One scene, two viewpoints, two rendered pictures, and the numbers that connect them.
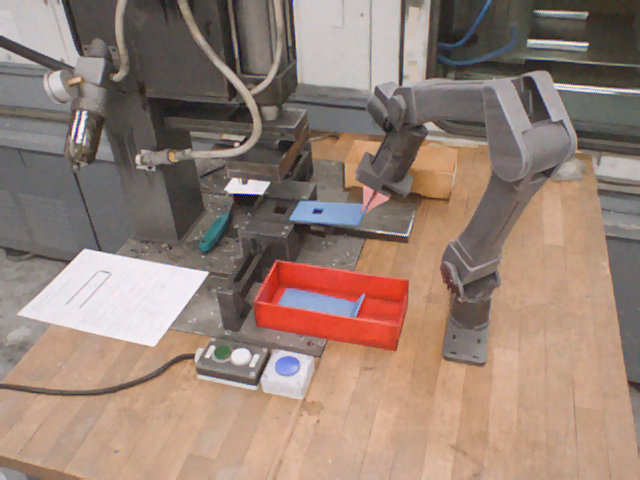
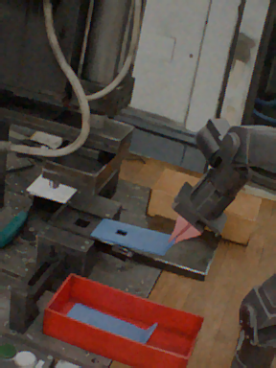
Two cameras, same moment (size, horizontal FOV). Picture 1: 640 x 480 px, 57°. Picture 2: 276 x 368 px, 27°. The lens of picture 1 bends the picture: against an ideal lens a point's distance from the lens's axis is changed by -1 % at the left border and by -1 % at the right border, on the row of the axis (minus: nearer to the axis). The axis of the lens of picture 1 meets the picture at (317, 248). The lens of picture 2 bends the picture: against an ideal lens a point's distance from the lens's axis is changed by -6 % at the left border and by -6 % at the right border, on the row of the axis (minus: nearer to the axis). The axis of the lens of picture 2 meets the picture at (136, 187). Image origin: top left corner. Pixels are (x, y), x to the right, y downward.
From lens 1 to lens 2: 9 cm
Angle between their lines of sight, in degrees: 10
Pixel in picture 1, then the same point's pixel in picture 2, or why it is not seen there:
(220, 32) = (74, 38)
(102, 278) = not seen: outside the picture
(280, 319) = (68, 332)
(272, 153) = (91, 162)
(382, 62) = (201, 101)
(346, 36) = (172, 70)
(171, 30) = (28, 29)
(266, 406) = not seen: outside the picture
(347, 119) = (156, 146)
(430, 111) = (263, 155)
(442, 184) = (243, 229)
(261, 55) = (105, 66)
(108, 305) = not seen: outside the picture
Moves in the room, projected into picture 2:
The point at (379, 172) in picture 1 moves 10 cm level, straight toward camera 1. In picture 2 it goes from (197, 205) to (195, 236)
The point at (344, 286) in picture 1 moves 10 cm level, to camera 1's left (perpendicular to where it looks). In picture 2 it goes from (136, 312) to (80, 305)
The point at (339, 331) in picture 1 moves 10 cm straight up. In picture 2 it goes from (126, 355) to (138, 311)
